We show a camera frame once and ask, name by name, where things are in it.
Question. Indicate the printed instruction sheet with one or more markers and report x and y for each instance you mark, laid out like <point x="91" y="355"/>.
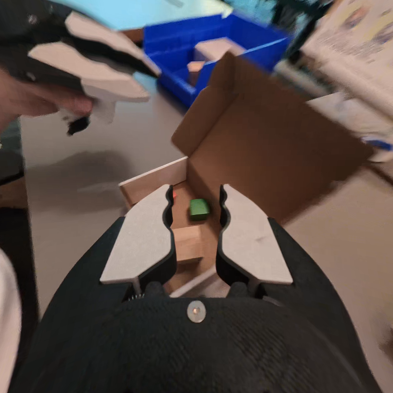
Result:
<point x="353" y="40"/>

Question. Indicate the large wooden block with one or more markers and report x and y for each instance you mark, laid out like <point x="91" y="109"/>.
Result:
<point x="215" y="49"/>

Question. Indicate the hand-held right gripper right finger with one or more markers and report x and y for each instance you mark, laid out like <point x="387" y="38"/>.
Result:
<point x="254" y="242"/>

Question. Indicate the green cube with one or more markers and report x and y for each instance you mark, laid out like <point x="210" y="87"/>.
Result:
<point x="199" y="209"/>

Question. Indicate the person's left hand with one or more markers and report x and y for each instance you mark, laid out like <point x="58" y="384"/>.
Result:
<point x="30" y="98"/>

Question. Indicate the blue plastic bin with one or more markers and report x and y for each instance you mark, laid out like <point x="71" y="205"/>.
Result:
<point x="172" y="40"/>

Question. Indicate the person's white shirt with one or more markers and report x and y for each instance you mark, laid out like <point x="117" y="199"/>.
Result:
<point x="7" y="307"/>

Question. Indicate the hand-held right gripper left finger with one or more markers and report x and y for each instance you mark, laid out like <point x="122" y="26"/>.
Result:
<point x="138" y="242"/>

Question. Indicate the white cardboard box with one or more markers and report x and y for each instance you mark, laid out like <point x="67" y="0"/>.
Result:
<point x="261" y="153"/>

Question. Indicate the blue plastic piece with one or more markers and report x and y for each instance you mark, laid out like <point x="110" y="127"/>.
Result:
<point x="377" y="144"/>

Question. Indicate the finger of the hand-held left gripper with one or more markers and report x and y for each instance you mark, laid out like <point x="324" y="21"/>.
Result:
<point x="92" y="76"/>
<point x="101" y="36"/>

